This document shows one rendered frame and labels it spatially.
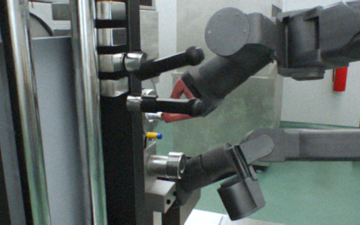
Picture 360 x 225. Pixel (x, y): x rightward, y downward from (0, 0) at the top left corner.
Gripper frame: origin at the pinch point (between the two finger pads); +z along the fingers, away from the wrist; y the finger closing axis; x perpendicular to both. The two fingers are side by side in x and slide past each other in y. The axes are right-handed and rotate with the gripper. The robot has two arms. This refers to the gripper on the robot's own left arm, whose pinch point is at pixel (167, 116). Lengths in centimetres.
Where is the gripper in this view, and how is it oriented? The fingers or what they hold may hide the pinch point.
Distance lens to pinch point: 56.6
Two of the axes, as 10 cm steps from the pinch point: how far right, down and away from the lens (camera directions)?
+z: -7.2, 5.5, 4.2
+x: -6.0, -8.0, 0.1
